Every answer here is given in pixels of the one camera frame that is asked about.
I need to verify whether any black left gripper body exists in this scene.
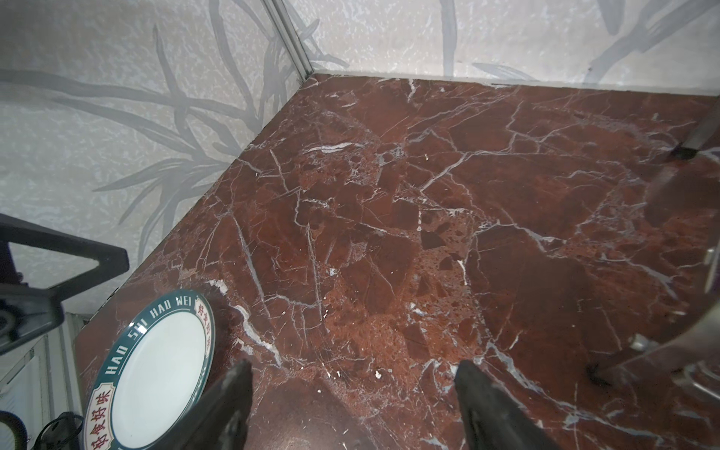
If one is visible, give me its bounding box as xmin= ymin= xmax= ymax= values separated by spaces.
xmin=1 ymin=284 xmax=65 ymax=354

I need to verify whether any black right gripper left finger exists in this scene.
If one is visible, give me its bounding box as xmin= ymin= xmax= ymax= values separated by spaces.
xmin=154 ymin=360 xmax=253 ymax=449

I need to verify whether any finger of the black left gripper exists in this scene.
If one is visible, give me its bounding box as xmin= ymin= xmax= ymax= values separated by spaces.
xmin=1 ymin=214 xmax=129 ymax=301

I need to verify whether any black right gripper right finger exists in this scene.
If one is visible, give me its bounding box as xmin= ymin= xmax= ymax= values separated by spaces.
xmin=454 ymin=360 xmax=559 ymax=450

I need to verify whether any stainless steel dish rack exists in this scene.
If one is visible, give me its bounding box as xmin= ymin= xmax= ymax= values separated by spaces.
xmin=587 ymin=94 xmax=720 ymax=409

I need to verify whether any white plate dark lettered rim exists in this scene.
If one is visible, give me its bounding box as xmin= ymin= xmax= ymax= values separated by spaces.
xmin=82 ymin=290 xmax=216 ymax=449

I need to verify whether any aluminium frame rail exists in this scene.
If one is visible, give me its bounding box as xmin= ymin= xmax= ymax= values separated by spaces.
xmin=262 ymin=0 xmax=314 ymax=81

